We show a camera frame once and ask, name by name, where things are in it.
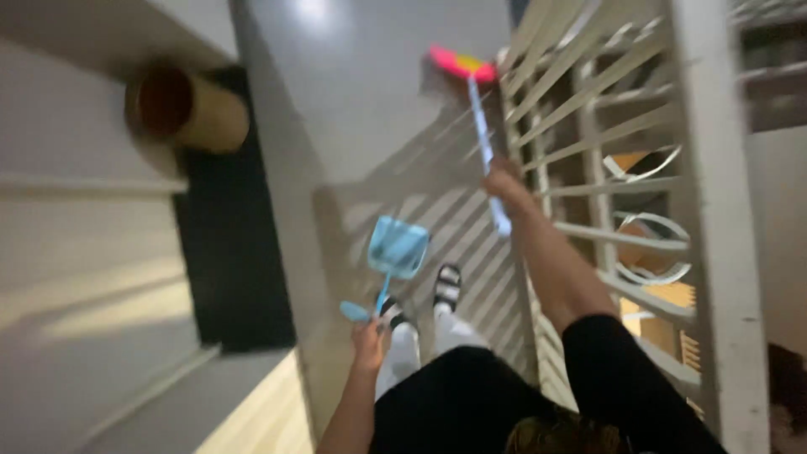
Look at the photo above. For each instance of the light blue plastic dustpan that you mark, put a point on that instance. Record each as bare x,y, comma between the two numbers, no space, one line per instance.
396,251

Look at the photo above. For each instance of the brown clay flower pot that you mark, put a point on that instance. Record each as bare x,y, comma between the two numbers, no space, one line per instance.
189,108

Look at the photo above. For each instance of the black and white left sandal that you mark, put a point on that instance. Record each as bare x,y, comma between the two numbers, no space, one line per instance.
392,311

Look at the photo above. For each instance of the white metal gate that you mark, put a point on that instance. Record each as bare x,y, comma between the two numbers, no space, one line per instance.
630,189

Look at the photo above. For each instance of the person's left hand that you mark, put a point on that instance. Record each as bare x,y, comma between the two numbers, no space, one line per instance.
367,347

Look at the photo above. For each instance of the black and white sandal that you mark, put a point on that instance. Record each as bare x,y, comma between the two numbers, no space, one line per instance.
447,287
392,311

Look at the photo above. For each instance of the person's black top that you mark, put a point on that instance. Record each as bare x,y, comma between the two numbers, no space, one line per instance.
536,397

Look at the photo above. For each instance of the black doormat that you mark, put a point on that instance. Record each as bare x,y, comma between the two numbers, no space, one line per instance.
230,239

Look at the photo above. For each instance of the person's white trousers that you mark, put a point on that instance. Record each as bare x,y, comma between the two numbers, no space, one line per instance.
429,343

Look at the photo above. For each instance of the black and white right sandal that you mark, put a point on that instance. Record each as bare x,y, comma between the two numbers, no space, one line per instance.
447,287

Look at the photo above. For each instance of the person's right fingers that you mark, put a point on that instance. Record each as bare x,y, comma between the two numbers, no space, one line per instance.
501,171

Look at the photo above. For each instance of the person's right hand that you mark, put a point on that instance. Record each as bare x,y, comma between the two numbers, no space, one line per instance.
505,186

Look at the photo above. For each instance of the person's left fingers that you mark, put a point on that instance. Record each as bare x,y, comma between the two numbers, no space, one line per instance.
372,329

